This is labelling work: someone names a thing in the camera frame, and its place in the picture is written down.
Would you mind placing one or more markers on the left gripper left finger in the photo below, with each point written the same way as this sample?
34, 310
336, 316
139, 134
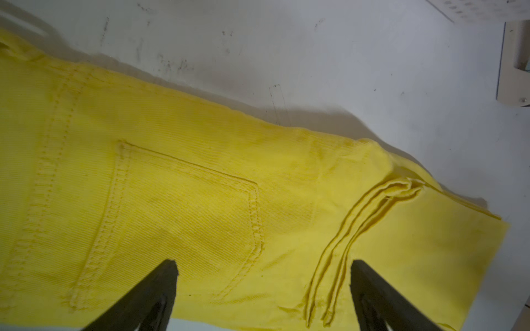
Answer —
148, 306

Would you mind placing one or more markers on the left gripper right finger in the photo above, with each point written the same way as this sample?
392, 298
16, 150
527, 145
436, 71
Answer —
379, 306

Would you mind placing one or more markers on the yellow trousers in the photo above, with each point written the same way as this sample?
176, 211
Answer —
104, 176

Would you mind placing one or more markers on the white plastic basket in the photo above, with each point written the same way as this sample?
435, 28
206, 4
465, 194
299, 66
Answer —
482, 11

